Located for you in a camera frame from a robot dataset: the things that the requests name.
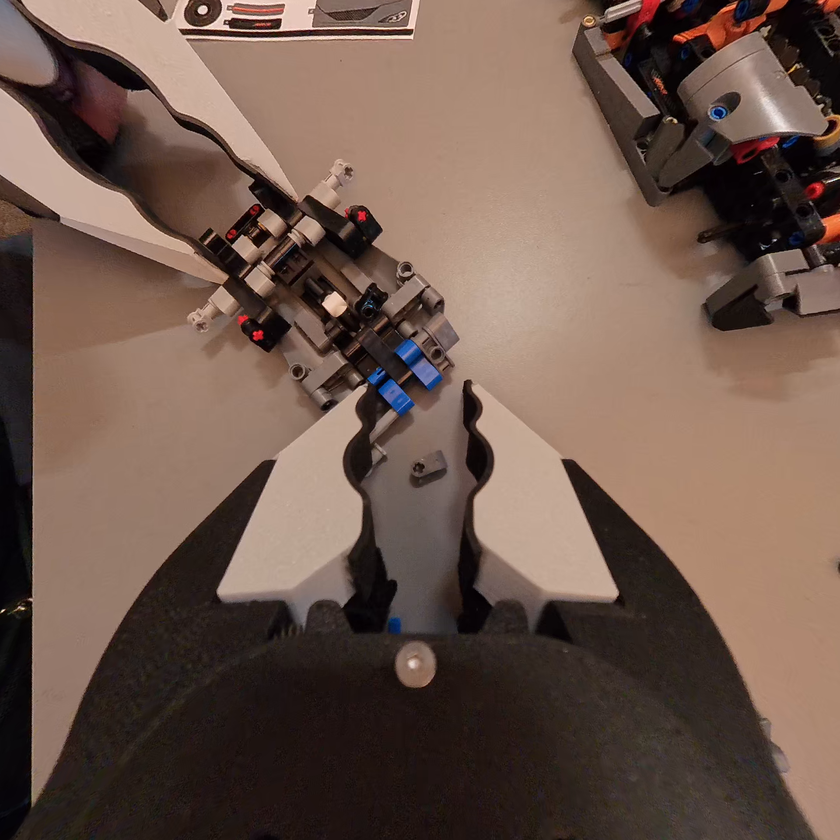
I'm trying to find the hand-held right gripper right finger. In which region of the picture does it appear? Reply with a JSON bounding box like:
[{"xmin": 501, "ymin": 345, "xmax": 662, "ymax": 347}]
[{"xmin": 459, "ymin": 379, "xmax": 620, "ymax": 630}]

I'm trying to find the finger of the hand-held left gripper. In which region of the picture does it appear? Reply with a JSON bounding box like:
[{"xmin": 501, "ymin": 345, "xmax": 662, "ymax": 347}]
[
  {"xmin": 0, "ymin": 77, "xmax": 228, "ymax": 286},
  {"xmin": 13, "ymin": 0, "xmax": 301, "ymax": 202}
]

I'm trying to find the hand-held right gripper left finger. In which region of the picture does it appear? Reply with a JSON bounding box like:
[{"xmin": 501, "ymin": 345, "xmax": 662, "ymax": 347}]
[{"xmin": 217, "ymin": 386, "xmax": 382, "ymax": 627}]

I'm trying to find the light grey axle blue connector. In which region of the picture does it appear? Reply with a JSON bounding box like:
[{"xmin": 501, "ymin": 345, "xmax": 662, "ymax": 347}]
[{"xmin": 364, "ymin": 377, "xmax": 417, "ymax": 463}]

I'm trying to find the small lego gearbox assembly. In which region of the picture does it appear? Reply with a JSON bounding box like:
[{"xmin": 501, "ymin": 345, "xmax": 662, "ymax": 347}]
[{"xmin": 187, "ymin": 159, "xmax": 462, "ymax": 421}]

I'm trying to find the lego sticker sheet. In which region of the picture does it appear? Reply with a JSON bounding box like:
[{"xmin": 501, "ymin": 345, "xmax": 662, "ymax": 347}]
[{"xmin": 176, "ymin": 0, "xmax": 421, "ymax": 42}]

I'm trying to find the large lego car chassis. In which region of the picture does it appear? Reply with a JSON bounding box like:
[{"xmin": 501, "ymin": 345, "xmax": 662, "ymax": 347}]
[{"xmin": 571, "ymin": 0, "xmax": 840, "ymax": 332}]

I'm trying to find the person's left hand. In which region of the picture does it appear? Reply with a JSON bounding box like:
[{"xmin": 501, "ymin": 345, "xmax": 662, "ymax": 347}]
[{"xmin": 67, "ymin": 64, "xmax": 130, "ymax": 142}]

